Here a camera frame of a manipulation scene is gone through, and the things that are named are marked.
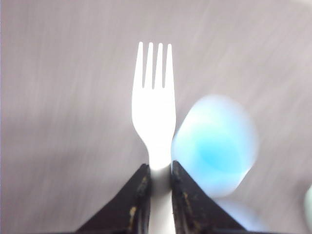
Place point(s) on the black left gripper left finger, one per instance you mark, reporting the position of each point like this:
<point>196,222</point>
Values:
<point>128,212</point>

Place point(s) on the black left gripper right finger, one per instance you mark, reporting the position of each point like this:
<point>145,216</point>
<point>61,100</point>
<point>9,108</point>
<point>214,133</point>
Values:
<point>194,211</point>

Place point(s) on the light blue plastic cup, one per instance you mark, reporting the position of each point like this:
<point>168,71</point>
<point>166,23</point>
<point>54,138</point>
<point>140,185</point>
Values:
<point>217,144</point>

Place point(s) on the white plastic fork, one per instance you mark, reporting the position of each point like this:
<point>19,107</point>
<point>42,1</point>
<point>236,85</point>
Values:
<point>154,119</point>

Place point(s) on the mint green plastic spoon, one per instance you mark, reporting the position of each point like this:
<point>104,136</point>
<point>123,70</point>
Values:
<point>308,203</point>

